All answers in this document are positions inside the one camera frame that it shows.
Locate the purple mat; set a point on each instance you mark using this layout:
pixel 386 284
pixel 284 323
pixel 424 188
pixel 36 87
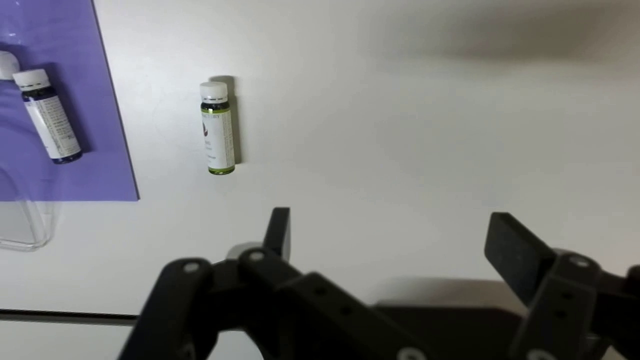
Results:
pixel 100 133

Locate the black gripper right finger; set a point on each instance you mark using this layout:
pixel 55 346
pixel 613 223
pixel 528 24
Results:
pixel 573 306

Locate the small white-capped glass bottle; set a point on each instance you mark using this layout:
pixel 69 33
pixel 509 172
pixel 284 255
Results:
pixel 6 65
pixel 51 121
pixel 218 133

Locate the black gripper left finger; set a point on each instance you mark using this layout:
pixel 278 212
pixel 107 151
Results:
pixel 267 312

